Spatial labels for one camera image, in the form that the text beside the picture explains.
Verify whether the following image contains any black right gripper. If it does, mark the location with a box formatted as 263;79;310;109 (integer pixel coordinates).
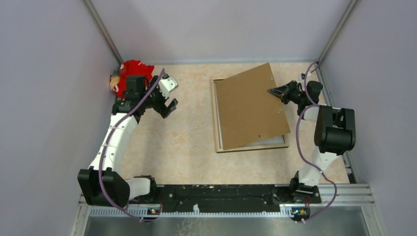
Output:
268;81;306;105

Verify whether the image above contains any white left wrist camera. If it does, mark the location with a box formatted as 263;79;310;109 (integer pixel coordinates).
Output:
158;74;179;99

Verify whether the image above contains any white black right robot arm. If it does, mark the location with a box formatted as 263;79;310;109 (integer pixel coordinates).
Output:
212;76;356;203

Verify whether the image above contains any wooden picture frame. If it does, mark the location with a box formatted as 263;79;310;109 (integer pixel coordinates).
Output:
210;79;289;153

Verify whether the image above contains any mountain landscape photo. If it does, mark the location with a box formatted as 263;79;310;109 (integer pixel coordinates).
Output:
234;135;289;149

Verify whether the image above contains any aluminium front rail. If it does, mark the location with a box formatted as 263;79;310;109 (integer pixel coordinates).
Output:
71;184;387;236

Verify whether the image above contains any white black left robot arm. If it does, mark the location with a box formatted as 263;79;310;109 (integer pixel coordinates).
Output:
77;74;179;207

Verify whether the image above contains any brown cardboard backing board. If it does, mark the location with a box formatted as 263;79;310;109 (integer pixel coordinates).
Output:
215;63;291;149

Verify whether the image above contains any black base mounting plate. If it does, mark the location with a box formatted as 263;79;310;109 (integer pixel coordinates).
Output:
129;184;322;204

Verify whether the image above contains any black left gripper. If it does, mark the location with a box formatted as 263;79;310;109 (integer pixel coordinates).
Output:
140;75;178;118

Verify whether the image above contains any red crumpled cloth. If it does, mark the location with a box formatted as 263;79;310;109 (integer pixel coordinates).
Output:
109;59;154;99

